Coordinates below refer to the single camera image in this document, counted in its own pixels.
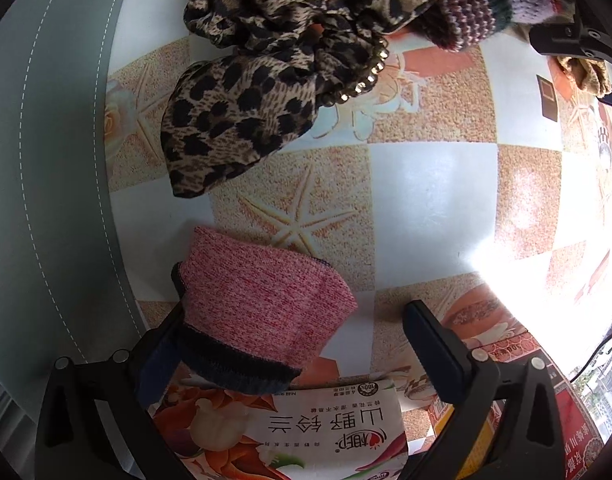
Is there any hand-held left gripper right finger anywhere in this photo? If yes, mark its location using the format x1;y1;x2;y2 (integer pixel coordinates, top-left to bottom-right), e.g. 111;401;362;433
401;300;580;480

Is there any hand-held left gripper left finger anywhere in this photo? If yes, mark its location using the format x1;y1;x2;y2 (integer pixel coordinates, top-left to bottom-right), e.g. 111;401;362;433
33;262;187;480

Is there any tan knit cloth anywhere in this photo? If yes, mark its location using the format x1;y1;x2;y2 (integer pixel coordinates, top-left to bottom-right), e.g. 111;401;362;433
551;53;612;99

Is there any red knit cloth navy cuff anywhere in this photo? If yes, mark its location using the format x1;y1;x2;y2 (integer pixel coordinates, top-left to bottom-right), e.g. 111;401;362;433
136;225;359;397

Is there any multicolour knitted hat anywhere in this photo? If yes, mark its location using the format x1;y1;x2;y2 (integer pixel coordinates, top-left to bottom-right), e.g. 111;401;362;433
420;0;575;54

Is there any red cardboard box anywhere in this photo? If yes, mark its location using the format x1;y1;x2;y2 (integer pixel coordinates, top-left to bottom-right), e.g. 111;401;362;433
435;329;608;480

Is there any white printed cardboard box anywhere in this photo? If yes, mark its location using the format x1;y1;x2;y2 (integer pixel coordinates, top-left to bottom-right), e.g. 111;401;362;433
148;371;413;480

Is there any checkered printed tablecloth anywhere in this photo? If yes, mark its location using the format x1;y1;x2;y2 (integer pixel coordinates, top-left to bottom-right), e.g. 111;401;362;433
100;0;612;480

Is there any grey-green stitched mat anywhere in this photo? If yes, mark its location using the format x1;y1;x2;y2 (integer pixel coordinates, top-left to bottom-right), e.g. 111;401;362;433
0;0;147;377

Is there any leopard print scarf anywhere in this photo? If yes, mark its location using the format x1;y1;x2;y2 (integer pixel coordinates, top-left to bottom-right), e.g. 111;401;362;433
161;0;481;199

